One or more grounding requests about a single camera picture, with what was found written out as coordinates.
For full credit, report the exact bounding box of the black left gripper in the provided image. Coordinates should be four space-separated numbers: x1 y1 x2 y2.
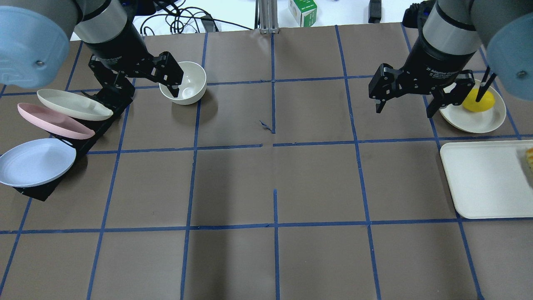
86 24 184 110

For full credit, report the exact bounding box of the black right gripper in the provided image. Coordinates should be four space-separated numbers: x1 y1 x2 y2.
368 35 475 118

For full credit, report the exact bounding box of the light blue plate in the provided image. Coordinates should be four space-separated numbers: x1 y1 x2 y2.
0 138 77 188

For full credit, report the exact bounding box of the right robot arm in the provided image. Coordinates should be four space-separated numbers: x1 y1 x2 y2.
368 0 533 118

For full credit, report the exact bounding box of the black plate rack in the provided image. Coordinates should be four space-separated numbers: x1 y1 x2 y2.
12 90 128 201

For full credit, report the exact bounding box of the round cream plate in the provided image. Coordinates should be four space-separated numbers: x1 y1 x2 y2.
439 87 507 133

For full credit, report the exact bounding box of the cream plate in rack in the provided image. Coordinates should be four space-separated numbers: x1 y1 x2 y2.
37 89 114 121

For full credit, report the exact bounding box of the pink plate in rack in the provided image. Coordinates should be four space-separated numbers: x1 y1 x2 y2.
17 103 95 139

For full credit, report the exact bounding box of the white ceramic bowl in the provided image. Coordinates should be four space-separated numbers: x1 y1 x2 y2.
159 61 207 105

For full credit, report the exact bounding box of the yellow lemon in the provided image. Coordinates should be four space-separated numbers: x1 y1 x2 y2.
461 88 496 113

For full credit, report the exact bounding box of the black power adapter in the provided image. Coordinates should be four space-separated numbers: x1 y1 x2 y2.
368 0 381 23

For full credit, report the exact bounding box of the white rectangular tray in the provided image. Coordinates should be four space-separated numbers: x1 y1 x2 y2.
440 140 533 220

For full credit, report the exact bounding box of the green white carton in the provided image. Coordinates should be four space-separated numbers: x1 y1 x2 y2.
288 0 318 27

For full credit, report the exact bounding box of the black cable bundle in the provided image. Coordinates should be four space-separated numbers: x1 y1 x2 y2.
139 0 252 36

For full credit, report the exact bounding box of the aluminium frame post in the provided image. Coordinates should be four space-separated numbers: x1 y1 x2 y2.
255 0 279 35

